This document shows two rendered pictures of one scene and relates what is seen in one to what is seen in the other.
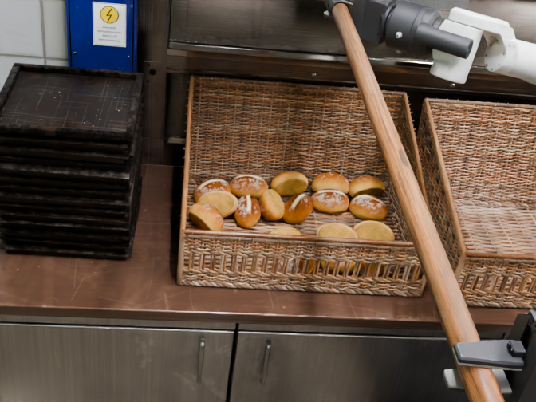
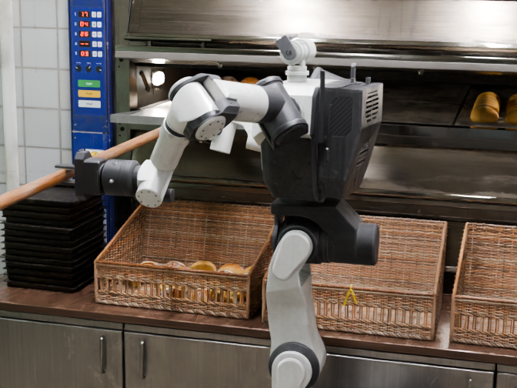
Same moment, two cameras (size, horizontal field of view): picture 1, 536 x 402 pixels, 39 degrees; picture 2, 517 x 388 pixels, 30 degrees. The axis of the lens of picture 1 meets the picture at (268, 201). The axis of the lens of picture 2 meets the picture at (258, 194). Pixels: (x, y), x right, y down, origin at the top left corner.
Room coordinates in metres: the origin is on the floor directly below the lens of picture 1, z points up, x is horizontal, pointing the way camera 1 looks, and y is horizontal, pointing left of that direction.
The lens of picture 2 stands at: (-1.45, -1.57, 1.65)
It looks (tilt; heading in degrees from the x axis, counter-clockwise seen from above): 12 degrees down; 23
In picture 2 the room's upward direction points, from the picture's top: 1 degrees clockwise
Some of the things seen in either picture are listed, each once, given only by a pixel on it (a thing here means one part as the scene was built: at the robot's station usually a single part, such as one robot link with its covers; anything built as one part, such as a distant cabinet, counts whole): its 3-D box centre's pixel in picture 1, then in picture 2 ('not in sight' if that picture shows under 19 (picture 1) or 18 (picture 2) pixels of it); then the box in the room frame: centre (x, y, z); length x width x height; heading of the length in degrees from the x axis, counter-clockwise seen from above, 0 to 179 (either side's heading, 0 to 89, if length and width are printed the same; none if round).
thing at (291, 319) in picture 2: not in sight; (298, 305); (0.95, -0.67, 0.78); 0.18 x 0.15 x 0.47; 9
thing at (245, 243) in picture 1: (301, 180); (193, 253); (1.49, -0.07, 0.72); 0.56 x 0.49 x 0.28; 98
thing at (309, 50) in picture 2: not in sight; (298, 55); (0.95, -0.65, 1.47); 0.10 x 0.07 x 0.09; 1
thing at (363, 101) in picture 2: not in sight; (317, 133); (0.95, -0.71, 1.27); 0.34 x 0.30 x 0.36; 1
